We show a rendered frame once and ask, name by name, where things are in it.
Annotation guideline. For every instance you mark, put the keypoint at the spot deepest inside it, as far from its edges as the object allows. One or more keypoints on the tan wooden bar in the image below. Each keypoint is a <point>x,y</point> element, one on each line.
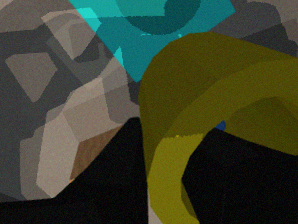
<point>89,149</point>

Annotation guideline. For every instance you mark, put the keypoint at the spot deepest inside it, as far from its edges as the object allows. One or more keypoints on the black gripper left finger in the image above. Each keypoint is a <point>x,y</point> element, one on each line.
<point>112,190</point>

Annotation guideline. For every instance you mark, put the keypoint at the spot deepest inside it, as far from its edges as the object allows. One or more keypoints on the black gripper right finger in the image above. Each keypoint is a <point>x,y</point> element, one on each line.
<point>233,181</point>

